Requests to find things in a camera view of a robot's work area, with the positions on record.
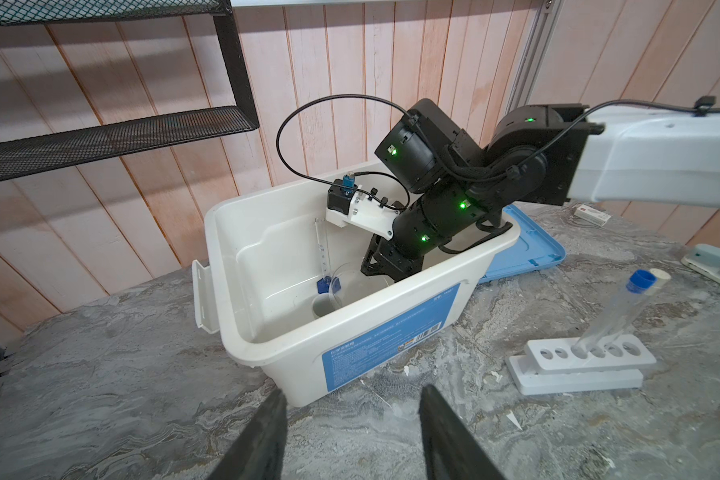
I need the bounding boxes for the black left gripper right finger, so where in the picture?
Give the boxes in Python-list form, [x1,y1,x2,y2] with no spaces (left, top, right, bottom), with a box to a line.
[419,384,505,480]

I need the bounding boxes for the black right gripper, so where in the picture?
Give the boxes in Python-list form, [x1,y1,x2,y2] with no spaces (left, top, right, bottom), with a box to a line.
[360,188,513,282]

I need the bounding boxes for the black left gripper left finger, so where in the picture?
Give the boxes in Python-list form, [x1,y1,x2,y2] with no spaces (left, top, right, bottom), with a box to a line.
[207,389,288,480]

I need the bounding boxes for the blue plastic bin lid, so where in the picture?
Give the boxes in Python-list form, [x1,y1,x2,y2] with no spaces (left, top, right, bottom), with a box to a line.
[479,205,566,284]

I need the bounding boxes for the large clear petri dish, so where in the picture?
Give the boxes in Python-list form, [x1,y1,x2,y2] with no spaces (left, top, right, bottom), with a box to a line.
[329,264,391,306]

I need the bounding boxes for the clear thin glass tube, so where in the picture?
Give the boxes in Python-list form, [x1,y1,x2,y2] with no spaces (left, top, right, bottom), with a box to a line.
[314,218,331,278]

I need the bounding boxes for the small glass dish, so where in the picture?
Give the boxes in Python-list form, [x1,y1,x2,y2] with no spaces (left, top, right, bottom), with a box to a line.
[311,293,342,319]

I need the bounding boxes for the blue capped test tube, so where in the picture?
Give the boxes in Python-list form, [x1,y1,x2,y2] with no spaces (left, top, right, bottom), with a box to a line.
[572,269,658,358]

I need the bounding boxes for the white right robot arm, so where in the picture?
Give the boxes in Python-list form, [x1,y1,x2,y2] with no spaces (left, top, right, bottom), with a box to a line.
[361,97,720,281]

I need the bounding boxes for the white test tube rack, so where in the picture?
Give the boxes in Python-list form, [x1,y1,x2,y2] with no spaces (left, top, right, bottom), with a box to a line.
[506,334,656,396]

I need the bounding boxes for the white plastic storage bin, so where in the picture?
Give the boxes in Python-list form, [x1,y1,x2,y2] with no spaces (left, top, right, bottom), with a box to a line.
[192,180,521,407]

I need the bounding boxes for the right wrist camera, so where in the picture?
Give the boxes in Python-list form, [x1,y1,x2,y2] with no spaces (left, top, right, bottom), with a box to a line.
[325,174,398,240]

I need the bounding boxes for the black mesh wall shelf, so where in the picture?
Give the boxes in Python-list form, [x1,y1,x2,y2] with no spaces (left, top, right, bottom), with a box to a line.
[0,1,271,193]

